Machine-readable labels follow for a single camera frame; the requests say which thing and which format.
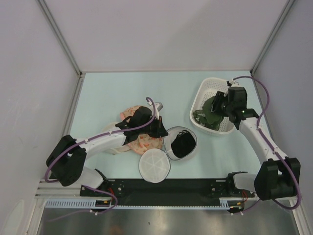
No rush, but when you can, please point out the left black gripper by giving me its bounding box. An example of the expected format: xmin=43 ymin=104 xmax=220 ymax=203
xmin=138 ymin=115 xmax=168 ymax=139

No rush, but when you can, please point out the dark green bra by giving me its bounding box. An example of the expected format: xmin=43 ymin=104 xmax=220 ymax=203
xmin=192 ymin=96 xmax=224 ymax=131

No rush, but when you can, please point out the white mesh laundry bag blue trim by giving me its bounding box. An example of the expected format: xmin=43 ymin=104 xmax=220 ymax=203
xmin=139 ymin=126 xmax=198 ymax=184

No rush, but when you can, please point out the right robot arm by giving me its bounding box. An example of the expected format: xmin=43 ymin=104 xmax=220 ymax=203
xmin=211 ymin=87 xmax=301 ymax=201

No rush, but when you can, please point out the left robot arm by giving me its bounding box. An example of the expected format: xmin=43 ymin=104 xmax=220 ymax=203
xmin=45 ymin=106 xmax=168 ymax=196

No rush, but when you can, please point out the black bra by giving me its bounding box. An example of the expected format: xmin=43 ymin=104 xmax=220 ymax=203
xmin=171 ymin=130 xmax=196 ymax=159

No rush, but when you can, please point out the floral pink mesh laundry bag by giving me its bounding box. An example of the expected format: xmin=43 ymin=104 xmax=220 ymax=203
xmin=120 ymin=105 xmax=163 ymax=155

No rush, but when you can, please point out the plain white mesh laundry bag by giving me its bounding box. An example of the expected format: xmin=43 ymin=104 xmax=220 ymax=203
xmin=102 ymin=122 xmax=130 ymax=155

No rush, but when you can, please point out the white perforated plastic basket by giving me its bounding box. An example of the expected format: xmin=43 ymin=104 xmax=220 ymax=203
xmin=190 ymin=77 xmax=247 ymax=136

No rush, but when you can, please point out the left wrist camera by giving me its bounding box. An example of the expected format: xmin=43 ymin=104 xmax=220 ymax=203
xmin=148 ymin=101 xmax=163 ymax=119

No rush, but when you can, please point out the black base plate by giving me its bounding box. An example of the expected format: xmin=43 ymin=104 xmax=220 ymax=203
xmin=80 ymin=178 xmax=256 ymax=207

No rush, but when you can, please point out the white slotted cable duct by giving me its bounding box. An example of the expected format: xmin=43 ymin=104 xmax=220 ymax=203
xmin=45 ymin=198 xmax=244 ymax=210

